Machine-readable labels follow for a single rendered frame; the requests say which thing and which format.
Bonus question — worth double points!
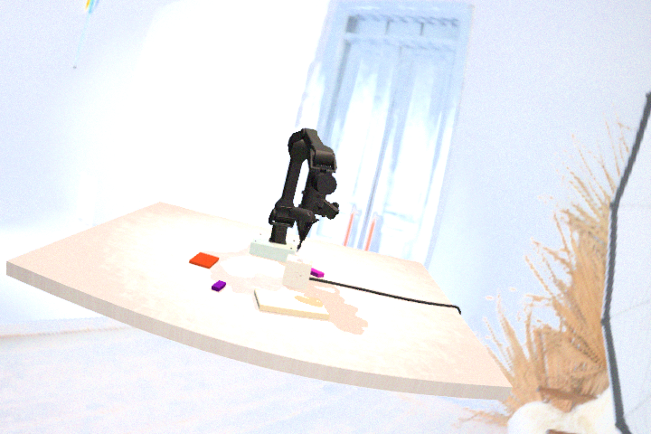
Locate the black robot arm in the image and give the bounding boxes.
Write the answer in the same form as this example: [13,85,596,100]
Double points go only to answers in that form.
[269,127,340,245]

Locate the orange rectangular block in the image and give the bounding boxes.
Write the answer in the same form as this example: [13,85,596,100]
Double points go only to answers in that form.
[189,252,219,269]

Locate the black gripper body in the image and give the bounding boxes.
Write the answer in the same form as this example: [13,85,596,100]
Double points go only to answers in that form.
[288,187,326,222]

